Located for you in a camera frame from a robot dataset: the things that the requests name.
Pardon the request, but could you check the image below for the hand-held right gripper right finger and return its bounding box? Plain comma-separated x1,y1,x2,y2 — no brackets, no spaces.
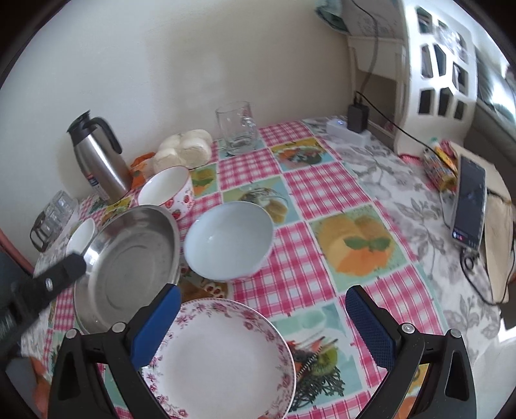
347,285,481,419

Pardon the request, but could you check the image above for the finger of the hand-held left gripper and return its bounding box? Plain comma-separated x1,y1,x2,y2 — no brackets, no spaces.
12,254,88,316

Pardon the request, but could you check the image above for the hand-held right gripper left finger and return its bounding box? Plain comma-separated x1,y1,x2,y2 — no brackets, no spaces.
47,283,182,419

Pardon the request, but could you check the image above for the small white cup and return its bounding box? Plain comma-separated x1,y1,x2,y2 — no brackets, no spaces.
65,219,96,258

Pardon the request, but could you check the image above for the stainless steel pan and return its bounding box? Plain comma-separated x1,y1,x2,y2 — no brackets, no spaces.
74,205,182,335

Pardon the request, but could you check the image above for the white floral rim plate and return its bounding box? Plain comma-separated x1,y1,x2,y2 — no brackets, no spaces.
141,299,298,419

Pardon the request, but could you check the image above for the plain white bowl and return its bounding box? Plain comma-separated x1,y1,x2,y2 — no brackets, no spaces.
183,201,275,283

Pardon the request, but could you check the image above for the white strawberry print bowl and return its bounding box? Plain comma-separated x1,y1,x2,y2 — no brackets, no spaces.
137,165,195,221

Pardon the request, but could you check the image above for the clear drinking glass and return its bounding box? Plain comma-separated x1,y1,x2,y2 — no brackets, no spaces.
48,190,79,226
30,209,65,252

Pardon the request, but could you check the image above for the stainless steel thermos jug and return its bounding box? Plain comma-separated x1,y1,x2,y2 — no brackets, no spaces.
66,111,134,202

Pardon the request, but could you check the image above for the grey floral tablecloth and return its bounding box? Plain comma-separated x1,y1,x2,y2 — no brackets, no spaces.
302,117,512,363

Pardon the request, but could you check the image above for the orange snack packet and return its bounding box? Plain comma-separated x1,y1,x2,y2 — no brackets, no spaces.
129,152,156,180

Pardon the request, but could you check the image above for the pink chequered fruit tablecloth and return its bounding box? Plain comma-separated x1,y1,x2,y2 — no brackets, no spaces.
20,119,444,419

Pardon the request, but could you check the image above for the black smartphone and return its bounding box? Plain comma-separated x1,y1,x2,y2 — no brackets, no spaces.
451,155,488,251

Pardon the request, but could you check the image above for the bag of white buns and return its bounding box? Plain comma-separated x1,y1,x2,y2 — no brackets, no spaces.
152,129,213,174

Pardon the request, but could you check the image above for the colourful printed packet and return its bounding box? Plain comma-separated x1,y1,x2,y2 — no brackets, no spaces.
422,137,460,192

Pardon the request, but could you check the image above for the white power strip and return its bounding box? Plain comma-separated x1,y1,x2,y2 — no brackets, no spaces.
326,117,372,146

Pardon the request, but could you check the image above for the clear glass mug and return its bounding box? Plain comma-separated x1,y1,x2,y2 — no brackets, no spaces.
215,101,262,157

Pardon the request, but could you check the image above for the black charger plug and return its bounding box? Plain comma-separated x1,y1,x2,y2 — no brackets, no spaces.
347,104,369,133

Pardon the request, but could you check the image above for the white lattice shelf unit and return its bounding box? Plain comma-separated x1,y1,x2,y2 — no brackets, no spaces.
393,0,478,156

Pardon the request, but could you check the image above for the grey sofa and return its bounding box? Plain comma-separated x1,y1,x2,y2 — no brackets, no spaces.
463,40,516,162

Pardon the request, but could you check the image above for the teal cloth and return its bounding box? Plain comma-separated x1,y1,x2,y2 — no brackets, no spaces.
316,0,349,33

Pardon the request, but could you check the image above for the black phone cable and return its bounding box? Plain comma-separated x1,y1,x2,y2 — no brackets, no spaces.
439,189,498,307

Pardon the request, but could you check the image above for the black charger cable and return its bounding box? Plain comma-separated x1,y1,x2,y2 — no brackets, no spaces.
355,91,458,170

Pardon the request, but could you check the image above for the black wall cable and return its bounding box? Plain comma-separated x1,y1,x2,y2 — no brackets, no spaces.
351,0,380,106

